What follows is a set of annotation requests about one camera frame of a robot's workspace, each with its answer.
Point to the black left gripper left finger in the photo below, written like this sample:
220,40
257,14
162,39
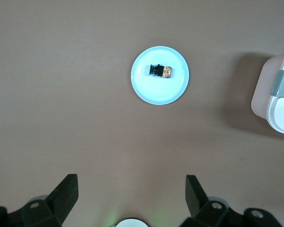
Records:
61,196

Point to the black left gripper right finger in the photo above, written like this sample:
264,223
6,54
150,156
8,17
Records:
196,196

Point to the orange and black switch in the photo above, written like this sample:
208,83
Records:
161,71

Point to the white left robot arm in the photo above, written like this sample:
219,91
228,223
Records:
132,223

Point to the white lidded plastic storage box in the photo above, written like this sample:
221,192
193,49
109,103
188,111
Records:
282,113

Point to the light blue round plate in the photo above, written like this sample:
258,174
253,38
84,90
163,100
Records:
159,91

